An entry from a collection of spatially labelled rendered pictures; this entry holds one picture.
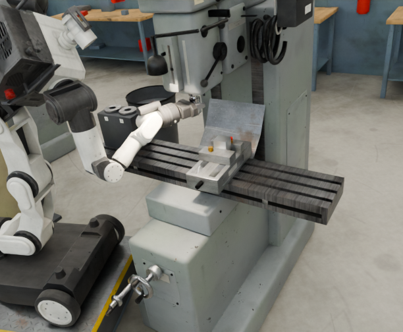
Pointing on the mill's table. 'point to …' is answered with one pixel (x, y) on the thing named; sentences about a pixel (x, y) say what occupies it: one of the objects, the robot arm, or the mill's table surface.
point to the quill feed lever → (220, 50)
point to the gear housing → (173, 6)
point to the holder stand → (117, 124)
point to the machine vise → (243, 153)
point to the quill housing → (191, 48)
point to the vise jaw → (221, 156)
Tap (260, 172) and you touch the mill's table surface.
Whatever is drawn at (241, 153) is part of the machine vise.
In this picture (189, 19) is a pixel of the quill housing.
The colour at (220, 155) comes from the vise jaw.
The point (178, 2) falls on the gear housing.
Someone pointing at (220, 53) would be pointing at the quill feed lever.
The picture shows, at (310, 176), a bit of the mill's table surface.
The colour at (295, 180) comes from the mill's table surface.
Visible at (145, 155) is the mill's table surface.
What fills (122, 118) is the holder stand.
